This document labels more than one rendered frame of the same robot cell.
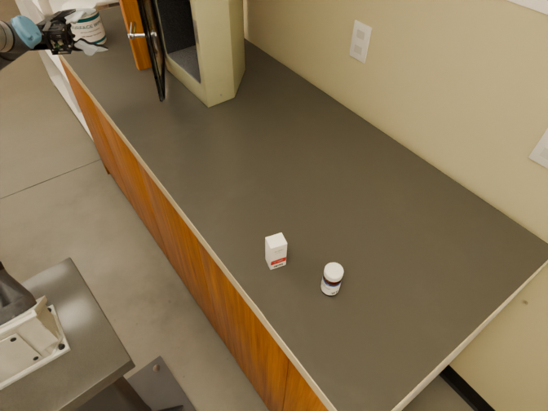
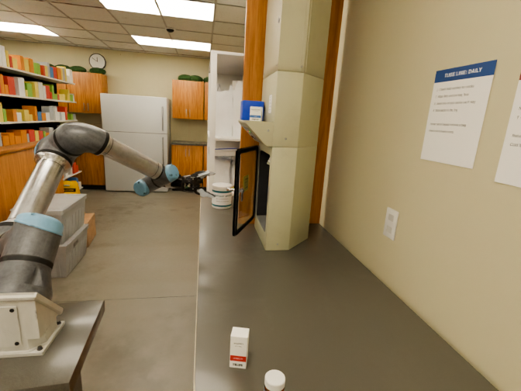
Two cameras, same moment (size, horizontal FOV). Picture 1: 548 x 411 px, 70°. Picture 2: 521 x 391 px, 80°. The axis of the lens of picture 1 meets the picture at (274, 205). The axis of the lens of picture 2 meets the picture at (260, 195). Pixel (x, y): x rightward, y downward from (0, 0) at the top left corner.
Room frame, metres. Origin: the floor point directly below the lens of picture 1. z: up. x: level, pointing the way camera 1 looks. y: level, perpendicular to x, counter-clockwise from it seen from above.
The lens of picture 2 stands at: (-0.03, -0.32, 1.52)
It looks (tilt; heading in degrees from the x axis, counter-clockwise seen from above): 14 degrees down; 27
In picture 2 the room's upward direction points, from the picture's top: 4 degrees clockwise
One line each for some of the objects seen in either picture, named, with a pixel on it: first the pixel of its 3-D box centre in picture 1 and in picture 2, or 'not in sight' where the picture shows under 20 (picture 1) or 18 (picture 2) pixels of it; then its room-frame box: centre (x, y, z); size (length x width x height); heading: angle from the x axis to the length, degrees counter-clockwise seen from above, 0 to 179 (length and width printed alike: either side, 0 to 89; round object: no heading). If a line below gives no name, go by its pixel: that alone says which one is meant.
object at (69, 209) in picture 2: not in sight; (53, 217); (1.57, 2.67, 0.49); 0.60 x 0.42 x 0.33; 38
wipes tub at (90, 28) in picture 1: (85, 24); (222, 195); (1.62, 0.80, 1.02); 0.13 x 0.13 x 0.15
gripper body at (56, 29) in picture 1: (50, 36); (186, 182); (1.11, 0.67, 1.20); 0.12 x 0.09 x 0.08; 101
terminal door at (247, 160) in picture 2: (150, 22); (246, 188); (1.24, 0.41, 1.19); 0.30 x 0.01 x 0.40; 11
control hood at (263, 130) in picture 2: not in sight; (253, 132); (1.24, 0.38, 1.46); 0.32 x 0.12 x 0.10; 38
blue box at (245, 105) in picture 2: not in sight; (251, 111); (1.32, 0.44, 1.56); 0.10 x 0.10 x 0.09; 38
